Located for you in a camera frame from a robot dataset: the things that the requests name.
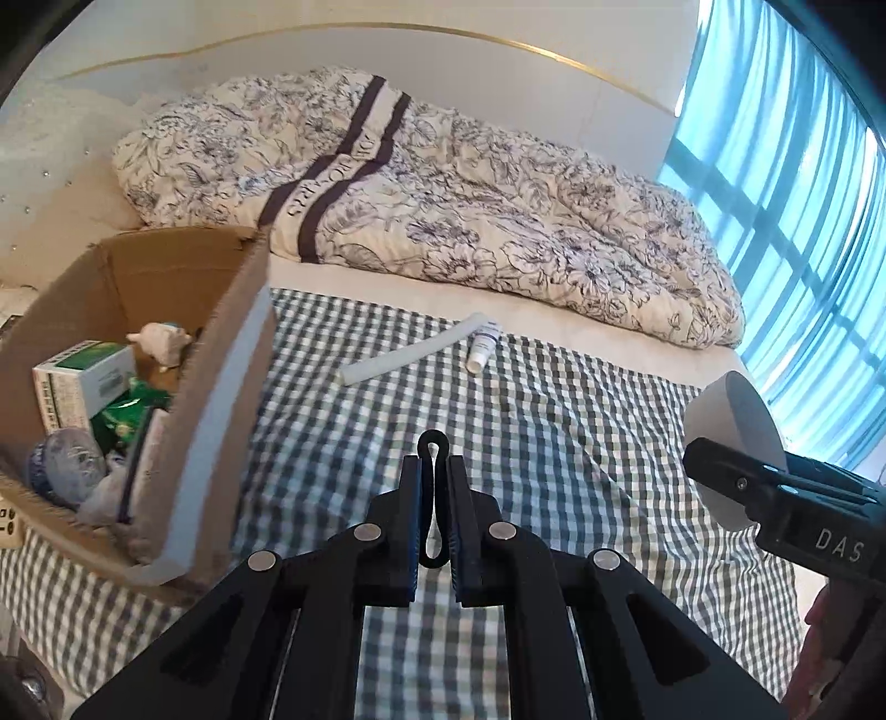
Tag white figurine toy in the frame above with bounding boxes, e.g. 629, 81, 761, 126
126, 322, 194, 372

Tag floral tissue pack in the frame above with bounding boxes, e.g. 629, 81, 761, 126
76, 407, 169, 527

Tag small white ointment tube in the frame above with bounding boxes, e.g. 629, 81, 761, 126
466, 321, 502, 375

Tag green snack wrapper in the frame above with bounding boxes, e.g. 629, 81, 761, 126
90, 377, 171, 453

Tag white bed sheet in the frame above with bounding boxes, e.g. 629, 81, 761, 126
0, 255, 753, 389

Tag white plastic tube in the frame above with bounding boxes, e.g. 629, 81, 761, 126
338, 312, 490, 385

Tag green white medicine box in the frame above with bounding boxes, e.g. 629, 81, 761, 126
32, 341, 137, 434

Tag clear water bottle blue label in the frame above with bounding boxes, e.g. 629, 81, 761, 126
25, 428, 108, 510

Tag person's right hand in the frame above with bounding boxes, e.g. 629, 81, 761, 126
782, 580, 884, 720

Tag cardboard box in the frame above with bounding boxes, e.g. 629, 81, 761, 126
2, 228, 275, 606

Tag white tufted headboard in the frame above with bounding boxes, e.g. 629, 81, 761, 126
2, 84, 161, 290

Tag black hair tie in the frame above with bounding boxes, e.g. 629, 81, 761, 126
416, 427, 451, 570

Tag checkered blue white cloth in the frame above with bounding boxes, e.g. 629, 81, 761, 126
2, 290, 802, 718

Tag floral patterned duvet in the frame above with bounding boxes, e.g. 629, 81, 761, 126
112, 66, 745, 349

